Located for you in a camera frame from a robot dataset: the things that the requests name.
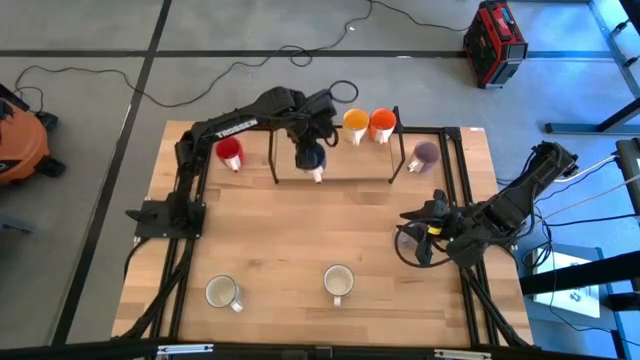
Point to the black aluminium table frame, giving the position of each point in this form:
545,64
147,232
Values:
452,135

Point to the black frame wooden shelf rack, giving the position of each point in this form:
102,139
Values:
360,165

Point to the grey chair base leg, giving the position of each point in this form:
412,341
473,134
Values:
15,224

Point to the orange shop vacuum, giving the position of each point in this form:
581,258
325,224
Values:
20,145

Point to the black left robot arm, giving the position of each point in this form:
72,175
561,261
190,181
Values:
235,127

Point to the purple and white mug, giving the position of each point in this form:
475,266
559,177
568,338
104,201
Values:
427,152

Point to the red black tool case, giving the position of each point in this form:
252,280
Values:
492,45

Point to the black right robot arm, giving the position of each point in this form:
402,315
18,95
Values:
510,205

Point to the orange mug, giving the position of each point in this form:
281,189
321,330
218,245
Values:
382,120

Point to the white blue floral mug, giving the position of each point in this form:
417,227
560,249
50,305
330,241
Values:
338,280

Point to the white blue striped mug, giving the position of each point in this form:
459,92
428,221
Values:
220,291

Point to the black bar silver brackets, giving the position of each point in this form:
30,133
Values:
320,354

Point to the grey metal desk leg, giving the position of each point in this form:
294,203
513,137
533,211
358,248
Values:
612,45

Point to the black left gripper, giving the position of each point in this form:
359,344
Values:
312,117

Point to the red mug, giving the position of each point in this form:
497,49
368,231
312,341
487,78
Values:
229,147

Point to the yellow mug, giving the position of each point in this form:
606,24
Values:
356,120

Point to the white floor device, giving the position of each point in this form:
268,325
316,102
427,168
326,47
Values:
565,280

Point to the black desk leg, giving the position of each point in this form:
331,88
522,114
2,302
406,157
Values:
590,128

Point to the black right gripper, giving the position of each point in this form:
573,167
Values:
447,227

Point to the black desk beam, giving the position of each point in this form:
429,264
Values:
575,272

